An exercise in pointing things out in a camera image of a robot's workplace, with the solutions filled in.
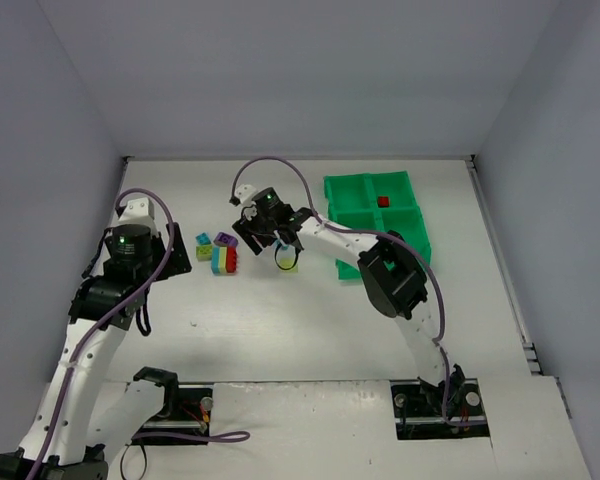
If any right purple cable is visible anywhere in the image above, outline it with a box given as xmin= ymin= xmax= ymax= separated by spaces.
xmin=233 ymin=156 xmax=461 ymax=426

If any lime green small lego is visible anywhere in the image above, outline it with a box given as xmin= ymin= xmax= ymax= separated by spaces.
xmin=195 ymin=244 xmax=213 ymax=262

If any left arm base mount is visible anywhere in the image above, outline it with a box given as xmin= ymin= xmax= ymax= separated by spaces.
xmin=132 ymin=383 xmax=213 ymax=446

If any teal small lego brick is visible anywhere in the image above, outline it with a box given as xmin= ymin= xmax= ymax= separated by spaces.
xmin=196 ymin=232 xmax=211 ymax=245

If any green divided sorting tray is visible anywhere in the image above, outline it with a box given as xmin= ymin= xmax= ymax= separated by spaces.
xmin=323 ymin=171 xmax=432 ymax=262

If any purple cable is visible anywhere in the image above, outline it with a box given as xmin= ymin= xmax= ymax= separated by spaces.
xmin=9 ymin=187 xmax=251 ymax=480
xmin=233 ymin=156 xmax=461 ymax=426

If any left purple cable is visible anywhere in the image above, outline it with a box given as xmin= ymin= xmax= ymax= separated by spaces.
xmin=9 ymin=187 xmax=251 ymax=480

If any small red lego cube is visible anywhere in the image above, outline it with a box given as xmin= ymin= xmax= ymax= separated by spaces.
xmin=377 ymin=196 xmax=390 ymax=208

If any lime green lego brick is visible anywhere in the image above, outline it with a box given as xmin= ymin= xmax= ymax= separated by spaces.
xmin=278 ymin=258 xmax=298 ymax=273

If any purple sloped lego brick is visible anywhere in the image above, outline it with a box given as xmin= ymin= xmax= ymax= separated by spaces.
xmin=213 ymin=231 xmax=239 ymax=248

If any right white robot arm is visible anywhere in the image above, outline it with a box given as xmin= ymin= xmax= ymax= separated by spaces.
xmin=230 ymin=184 xmax=464 ymax=397

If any teal yellow red lego stack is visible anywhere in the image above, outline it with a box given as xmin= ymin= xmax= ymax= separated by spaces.
xmin=211 ymin=246 xmax=238 ymax=276

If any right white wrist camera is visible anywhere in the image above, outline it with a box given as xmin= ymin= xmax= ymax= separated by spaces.
xmin=229 ymin=184 xmax=259 ymax=206

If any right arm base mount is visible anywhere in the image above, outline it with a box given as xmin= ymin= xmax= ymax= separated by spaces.
xmin=390 ymin=378 xmax=490 ymax=441

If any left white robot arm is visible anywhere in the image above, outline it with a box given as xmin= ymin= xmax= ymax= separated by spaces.
xmin=0 ymin=220 xmax=191 ymax=479

